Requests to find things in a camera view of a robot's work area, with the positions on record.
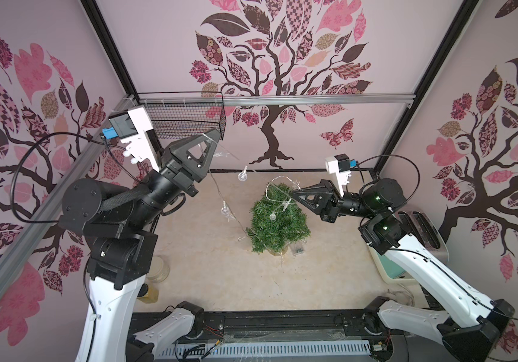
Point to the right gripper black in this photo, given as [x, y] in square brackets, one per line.
[327, 204]

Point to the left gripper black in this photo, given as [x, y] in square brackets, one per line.
[184, 165]

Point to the clear string lights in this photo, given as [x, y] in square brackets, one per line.
[239, 191]

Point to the small green christmas tree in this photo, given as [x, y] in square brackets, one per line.
[277, 221]

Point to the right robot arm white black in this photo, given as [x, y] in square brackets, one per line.
[469, 325]

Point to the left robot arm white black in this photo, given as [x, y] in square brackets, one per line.
[119, 224]

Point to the clear battery box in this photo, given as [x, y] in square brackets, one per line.
[297, 249]

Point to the clear glass jar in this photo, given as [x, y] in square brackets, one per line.
[159, 270]

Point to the yellow small jar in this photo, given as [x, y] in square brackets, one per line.
[148, 294]

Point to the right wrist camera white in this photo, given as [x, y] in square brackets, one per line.
[340, 168]

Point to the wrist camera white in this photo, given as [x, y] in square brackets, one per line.
[340, 168]
[134, 129]

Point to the black wire basket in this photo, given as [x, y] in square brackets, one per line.
[180, 114]

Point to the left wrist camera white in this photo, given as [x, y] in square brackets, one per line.
[134, 129]

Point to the back aluminium rail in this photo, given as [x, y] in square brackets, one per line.
[281, 99]

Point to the aluminium rail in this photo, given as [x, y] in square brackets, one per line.
[37, 149]
[281, 99]

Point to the black base frame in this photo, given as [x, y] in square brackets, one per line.
[267, 326]

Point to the left aluminium rail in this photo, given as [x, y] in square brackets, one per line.
[37, 149]

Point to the white slotted cable duct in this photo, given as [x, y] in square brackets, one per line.
[239, 351]

